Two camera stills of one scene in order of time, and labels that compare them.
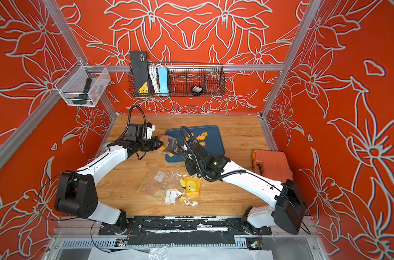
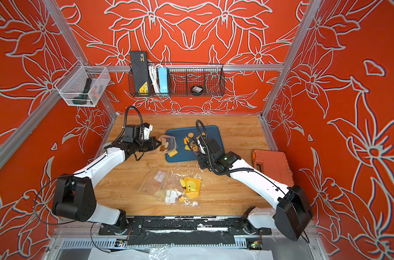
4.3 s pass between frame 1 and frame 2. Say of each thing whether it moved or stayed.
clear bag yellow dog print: stayed
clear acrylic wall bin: stayed
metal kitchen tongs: moved
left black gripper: stayed
